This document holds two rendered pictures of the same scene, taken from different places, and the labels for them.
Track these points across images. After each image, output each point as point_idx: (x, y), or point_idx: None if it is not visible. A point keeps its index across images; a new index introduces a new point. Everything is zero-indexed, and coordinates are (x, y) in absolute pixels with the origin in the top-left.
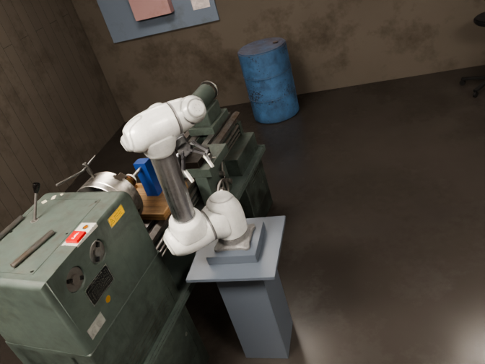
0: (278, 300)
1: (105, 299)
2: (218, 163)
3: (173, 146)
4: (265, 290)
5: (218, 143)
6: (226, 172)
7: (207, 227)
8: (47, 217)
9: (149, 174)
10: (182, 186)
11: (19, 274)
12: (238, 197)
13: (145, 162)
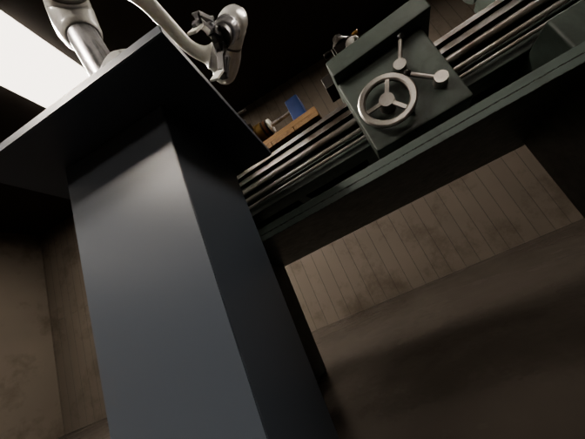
0: (158, 341)
1: None
2: (364, 45)
3: (57, 19)
4: (79, 246)
5: (474, 15)
6: (436, 62)
7: None
8: None
9: (291, 114)
10: (87, 67)
11: None
12: (474, 113)
13: (287, 100)
